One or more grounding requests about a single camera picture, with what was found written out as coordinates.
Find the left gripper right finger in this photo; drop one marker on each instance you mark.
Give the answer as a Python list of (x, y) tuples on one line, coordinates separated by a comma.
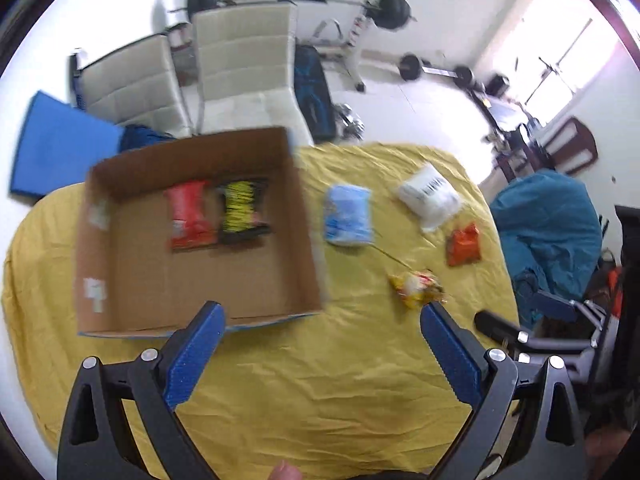
[(547, 442)]

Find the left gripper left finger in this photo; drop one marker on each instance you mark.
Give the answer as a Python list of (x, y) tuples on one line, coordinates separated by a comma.
[(97, 441)]

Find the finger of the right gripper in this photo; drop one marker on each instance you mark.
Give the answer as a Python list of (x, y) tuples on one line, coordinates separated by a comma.
[(559, 308), (500, 330)]

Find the orange snack packet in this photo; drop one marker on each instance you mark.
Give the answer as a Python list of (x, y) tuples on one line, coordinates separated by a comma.
[(463, 246)]

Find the yellow snack packet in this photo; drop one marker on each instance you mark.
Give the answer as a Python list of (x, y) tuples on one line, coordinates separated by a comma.
[(417, 288)]

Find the white pillow pouch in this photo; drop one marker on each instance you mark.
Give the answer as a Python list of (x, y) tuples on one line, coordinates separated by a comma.
[(430, 196)]

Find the light blue tissue pack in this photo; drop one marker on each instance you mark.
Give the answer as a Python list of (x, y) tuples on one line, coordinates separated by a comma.
[(347, 216)]

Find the operator thumb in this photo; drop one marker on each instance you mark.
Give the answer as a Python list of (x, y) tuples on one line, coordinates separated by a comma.
[(285, 471)]

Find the teal blanket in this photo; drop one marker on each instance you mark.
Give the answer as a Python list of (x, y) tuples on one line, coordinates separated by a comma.
[(550, 237)]

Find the yellow table cloth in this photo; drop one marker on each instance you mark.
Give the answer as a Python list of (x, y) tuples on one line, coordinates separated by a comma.
[(350, 390)]

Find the dark wooden chair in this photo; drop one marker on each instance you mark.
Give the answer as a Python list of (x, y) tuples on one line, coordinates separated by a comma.
[(571, 149)]

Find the red snack packet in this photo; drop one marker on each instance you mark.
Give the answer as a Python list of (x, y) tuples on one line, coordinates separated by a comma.
[(190, 229)]

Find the brown cardboard box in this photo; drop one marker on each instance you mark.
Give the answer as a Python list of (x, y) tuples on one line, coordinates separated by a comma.
[(164, 229)]

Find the small barbell on floor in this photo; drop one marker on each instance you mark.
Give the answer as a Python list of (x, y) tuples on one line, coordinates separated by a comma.
[(411, 68)]

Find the black yellow wipes packet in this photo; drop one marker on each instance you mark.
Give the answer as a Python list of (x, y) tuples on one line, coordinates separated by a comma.
[(241, 219)]

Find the blue foam mat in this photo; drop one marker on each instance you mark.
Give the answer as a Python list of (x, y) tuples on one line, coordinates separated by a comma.
[(58, 145)]

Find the black blue bench pad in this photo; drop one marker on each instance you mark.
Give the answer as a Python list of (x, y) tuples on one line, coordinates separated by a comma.
[(312, 94)]

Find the dark blue knitted cloth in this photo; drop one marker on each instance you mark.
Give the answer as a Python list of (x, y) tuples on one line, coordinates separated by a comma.
[(140, 136)]

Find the white weight bench rack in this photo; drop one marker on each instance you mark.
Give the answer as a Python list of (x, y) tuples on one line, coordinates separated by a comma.
[(346, 51)]

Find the large barbell on rack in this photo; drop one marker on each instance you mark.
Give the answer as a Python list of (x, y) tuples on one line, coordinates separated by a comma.
[(385, 14)]

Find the left white padded chair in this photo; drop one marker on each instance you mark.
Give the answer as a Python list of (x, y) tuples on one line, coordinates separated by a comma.
[(136, 84)]

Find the white padded chair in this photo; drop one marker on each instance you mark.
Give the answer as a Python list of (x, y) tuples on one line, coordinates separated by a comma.
[(245, 57), (136, 84)]

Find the right white padded chair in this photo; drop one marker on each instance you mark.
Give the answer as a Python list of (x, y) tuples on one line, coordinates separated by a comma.
[(245, 57)]

